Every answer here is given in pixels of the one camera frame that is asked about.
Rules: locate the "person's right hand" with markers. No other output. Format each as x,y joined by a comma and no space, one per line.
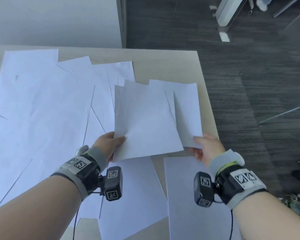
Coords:
211,148

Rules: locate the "person's left hand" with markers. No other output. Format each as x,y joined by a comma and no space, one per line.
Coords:
105,144

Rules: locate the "single white paper sheet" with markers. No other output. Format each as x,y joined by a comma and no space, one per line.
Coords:
190,114

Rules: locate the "thin bundle of white papers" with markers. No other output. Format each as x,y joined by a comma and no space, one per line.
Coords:
145,122

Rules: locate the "stack of white sheets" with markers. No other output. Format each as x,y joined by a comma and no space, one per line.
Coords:
187,197

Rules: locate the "person's left forearm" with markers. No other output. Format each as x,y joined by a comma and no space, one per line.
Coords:
32,212

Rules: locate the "light wooden table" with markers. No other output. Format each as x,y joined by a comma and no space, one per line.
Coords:
165,64

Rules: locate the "clear plastic water bottle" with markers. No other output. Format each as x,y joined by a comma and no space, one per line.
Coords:
298,204

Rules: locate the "white pillar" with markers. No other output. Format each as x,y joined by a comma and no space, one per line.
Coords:
227,12

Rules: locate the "grey office chair base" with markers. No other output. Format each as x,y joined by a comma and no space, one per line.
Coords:
250,12

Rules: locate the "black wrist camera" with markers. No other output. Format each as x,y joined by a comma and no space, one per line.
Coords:
113,183
202,189

